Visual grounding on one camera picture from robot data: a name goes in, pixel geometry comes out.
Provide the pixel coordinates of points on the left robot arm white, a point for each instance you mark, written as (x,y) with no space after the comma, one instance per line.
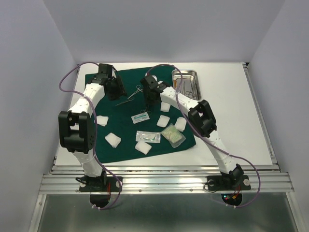
(78,126)

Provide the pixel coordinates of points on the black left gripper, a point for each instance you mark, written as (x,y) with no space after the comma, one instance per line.
(120,90)

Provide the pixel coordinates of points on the white gauze pad upper right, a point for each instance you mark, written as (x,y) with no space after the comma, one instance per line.
(164,107)

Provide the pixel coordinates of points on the green surgical drape cloth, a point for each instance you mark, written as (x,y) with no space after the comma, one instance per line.
(120,122)

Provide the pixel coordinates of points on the white gauze pad lower left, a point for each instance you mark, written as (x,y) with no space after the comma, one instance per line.
(113,140)

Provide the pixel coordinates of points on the steel hemostat forceps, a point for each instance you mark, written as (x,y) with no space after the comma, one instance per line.
(145,111)
(138,89)

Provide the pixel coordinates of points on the white blue-striped packet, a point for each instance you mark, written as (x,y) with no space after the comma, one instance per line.
(140,118)

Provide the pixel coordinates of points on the clear suture packet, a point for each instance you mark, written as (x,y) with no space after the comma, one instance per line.
(148,137)

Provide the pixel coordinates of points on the clear bag of swabs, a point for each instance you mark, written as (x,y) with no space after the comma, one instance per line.
(175,137)

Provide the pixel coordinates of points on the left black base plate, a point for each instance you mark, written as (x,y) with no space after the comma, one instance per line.
(98,184)

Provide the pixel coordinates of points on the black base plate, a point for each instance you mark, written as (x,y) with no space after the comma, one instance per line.
(224,183)
(98,184)

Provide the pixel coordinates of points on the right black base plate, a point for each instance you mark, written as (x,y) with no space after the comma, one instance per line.
(224,183)

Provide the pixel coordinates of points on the stainless steel tray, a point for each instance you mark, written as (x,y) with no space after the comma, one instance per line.
(188,75)

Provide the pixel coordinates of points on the aluminium frame rail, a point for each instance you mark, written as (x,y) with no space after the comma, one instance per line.
(164,179)

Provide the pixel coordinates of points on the white gauze pad bottom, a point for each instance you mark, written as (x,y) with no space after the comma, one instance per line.
(143,147)

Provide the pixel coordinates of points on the steel tweezers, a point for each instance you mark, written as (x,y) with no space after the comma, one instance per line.
(124,102)

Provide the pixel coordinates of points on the white gauze pad middle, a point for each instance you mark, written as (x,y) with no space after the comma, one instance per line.
(163,121)

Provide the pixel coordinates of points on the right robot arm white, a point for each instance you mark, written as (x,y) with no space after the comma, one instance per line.
(199,117)

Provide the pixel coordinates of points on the white gauze pad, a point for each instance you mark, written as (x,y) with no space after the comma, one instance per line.
(180,124)
(163,121)
(102,120)
(143,147)
(113,140)
(164,107)

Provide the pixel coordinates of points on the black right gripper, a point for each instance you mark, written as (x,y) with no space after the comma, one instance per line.
(149,102)

